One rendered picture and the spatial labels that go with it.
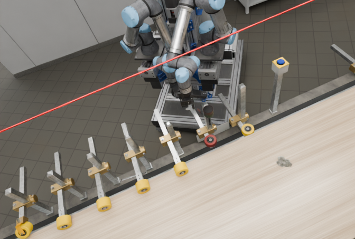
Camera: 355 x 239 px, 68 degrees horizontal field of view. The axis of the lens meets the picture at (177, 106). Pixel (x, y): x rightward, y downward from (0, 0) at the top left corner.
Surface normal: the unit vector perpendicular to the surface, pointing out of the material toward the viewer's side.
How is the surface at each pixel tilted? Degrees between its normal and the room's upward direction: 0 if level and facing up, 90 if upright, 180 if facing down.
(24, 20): 90
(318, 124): 0
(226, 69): 0
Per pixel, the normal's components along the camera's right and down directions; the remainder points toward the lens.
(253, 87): -0.19, -0.58
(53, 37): 0.29, 0.73
